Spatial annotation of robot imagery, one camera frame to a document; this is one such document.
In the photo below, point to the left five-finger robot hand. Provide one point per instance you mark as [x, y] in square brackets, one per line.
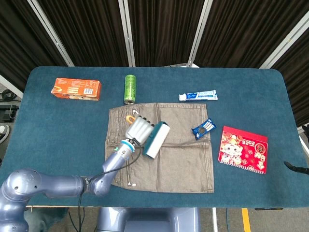
[138, 130]

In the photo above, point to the right five-finger robot hand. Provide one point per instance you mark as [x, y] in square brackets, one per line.
[298, 168]

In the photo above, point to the teal white lint roller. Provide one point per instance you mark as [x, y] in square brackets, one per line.
[157, 140]

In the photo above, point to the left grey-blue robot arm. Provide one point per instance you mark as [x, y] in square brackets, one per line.
[60, 184]

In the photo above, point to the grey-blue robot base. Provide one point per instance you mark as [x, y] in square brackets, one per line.
[149, 220]

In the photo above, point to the grey-brown skirt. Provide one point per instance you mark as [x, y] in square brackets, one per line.
[181, 169]

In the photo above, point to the green drink can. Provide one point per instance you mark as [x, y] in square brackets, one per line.
[130, 89]

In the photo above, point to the red spiral desk calendar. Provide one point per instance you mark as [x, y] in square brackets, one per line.
[243, 149]

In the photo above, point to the blue cookie pack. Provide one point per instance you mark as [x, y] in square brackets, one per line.
[204, 128]

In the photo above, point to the white blue toothpaste tube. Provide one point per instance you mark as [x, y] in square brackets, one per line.
[198, 95]

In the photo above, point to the yellow floor tape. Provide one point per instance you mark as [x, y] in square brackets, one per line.
[246, 220]

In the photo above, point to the orange cardboard box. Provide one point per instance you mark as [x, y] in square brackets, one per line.
[77, 89]

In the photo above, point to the blue felt table cloth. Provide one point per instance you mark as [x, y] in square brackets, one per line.
[60, 135]

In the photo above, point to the white partition foot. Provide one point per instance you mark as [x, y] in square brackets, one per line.
[190, 65]

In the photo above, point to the dark pleated curtain panel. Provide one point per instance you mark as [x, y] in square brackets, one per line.
[89, 31]
[246, 31]
[299, 79]
[164, 31]
[19, 43]

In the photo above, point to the white table leg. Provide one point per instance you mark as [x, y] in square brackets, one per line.
[214, 220]

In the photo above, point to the blue denim trouser leg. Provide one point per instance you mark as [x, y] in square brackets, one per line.
[46, 218]

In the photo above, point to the black equipment box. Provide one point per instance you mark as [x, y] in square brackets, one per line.
[8, 111]

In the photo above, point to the white black sneaker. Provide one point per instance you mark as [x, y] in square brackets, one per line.
[3, 131]

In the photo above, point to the black table bracket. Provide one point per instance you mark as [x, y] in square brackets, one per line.
[268, 208]

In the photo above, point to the white partition frame post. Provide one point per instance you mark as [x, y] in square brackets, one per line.
[200, 31]
[127, 31]
[50, 31]
[286, 43]
[9, 85]

